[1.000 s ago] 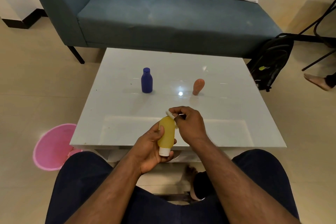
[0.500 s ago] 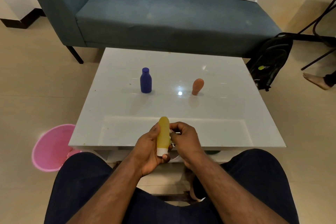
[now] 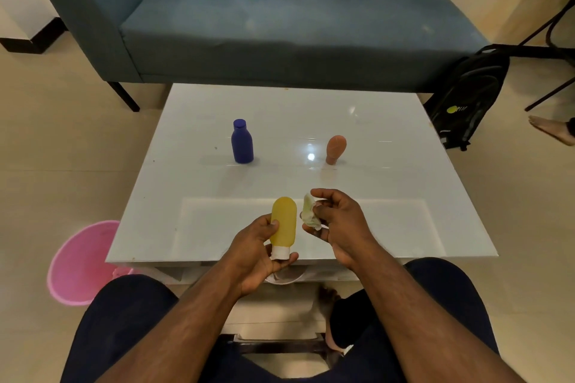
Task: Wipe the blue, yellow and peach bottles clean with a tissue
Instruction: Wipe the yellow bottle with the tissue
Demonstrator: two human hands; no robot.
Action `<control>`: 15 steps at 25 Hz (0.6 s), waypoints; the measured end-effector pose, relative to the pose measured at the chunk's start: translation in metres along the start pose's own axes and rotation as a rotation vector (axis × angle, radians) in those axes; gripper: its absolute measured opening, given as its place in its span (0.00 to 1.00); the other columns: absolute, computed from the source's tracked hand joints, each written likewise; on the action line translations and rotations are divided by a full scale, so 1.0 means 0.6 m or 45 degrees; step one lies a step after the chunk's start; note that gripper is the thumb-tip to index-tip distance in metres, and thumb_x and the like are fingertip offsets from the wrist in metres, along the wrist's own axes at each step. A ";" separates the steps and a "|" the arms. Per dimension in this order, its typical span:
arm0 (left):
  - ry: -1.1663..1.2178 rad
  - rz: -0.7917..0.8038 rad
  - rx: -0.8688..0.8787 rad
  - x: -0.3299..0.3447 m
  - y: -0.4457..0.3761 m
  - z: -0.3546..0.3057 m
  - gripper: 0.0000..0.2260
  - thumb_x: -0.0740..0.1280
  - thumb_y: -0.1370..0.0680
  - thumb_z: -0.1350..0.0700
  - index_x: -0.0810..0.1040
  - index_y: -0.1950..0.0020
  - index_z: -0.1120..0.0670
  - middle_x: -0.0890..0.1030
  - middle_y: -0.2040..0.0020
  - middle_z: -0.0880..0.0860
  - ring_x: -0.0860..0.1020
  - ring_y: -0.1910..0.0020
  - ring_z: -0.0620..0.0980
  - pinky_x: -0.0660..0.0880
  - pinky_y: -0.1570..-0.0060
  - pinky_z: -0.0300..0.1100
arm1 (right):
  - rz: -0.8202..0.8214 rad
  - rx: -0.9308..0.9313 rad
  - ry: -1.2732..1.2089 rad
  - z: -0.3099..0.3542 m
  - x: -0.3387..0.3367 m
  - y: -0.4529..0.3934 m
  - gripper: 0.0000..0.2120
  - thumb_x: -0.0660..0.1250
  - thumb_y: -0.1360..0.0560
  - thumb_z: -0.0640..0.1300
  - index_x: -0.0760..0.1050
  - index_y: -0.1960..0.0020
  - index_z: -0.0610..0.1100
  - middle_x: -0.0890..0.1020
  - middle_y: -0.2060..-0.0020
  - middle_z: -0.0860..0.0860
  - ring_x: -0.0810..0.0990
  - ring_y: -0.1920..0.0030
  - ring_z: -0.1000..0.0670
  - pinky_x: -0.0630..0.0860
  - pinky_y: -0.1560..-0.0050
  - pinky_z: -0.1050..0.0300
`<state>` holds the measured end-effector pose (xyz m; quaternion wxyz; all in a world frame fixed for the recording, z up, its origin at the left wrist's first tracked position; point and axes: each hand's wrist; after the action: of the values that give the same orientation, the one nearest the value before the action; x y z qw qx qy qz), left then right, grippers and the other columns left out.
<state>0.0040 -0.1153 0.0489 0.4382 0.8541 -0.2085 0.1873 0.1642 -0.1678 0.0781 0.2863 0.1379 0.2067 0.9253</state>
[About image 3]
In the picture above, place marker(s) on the person's right hand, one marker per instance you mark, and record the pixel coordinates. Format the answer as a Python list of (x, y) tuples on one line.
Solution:
[(350, 228)]

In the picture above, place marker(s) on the person's left hand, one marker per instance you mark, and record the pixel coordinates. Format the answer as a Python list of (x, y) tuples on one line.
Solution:
[(247, 257)]

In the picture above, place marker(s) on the person's left thumb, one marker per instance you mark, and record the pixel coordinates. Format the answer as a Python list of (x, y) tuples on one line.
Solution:
[(285, 260)]

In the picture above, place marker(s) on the person's right thumb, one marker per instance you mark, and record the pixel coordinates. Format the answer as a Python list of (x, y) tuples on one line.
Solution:
[(316, 229)]

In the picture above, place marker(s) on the white tissue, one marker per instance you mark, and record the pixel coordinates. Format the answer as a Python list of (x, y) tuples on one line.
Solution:
[(309, 214)]

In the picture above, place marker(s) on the yellow squeeze bottle white cap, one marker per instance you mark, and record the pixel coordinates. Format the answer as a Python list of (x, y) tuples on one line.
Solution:
[(284, 221)]

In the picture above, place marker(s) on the person's left forearm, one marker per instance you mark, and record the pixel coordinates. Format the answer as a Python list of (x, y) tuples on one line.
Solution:
[(179, 333)]

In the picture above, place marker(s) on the person's right forearm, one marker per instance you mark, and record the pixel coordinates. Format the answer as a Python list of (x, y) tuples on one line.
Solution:
[(417, 324)]

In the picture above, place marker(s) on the white bowl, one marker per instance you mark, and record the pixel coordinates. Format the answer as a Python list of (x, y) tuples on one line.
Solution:
[(285, 278)]

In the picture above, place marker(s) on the person's bare foot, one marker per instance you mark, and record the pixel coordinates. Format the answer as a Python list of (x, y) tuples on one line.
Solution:
[(327, 302)]

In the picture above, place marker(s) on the orange squeeze bottle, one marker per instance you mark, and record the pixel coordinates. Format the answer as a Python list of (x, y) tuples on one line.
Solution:
[(335, 147)]

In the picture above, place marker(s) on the dark blue plastic bottle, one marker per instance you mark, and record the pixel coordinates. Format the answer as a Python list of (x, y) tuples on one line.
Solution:
[(242, 145)]

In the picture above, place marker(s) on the white glossy coffee table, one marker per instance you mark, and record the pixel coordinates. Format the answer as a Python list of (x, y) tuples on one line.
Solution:
[(278, 109)]

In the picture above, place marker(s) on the person's dark blue shorts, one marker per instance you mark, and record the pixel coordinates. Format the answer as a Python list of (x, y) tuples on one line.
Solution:
[(121, 320)]

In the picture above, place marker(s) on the blue fabric sofa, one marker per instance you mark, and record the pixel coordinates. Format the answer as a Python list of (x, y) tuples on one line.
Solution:
[(292, 32)]

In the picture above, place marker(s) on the pink plastic waste bin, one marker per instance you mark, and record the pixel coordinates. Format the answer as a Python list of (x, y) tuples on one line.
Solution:
[(81, 261)]

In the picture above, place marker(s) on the black backpack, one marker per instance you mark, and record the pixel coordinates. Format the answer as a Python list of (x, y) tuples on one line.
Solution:
[(471, 91)]

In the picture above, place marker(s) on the metal seat frame bar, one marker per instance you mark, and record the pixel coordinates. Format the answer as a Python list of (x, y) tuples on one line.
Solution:
[(278, 346)]

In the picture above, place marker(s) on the black metal chair frame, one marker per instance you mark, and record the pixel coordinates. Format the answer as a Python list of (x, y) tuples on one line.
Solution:
[(546, 51)]

